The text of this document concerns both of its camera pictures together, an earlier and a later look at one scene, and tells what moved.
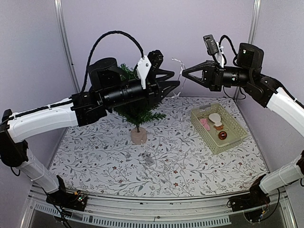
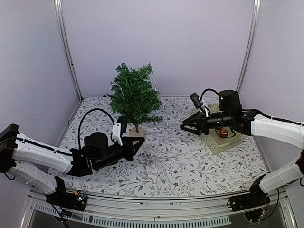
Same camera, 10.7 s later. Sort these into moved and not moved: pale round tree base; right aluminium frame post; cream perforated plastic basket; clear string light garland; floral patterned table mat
Moved: clear string light garland
Not moved: floral patterned table mat; right aluminium frame post; pale round tree base; cream perforated plastic basket
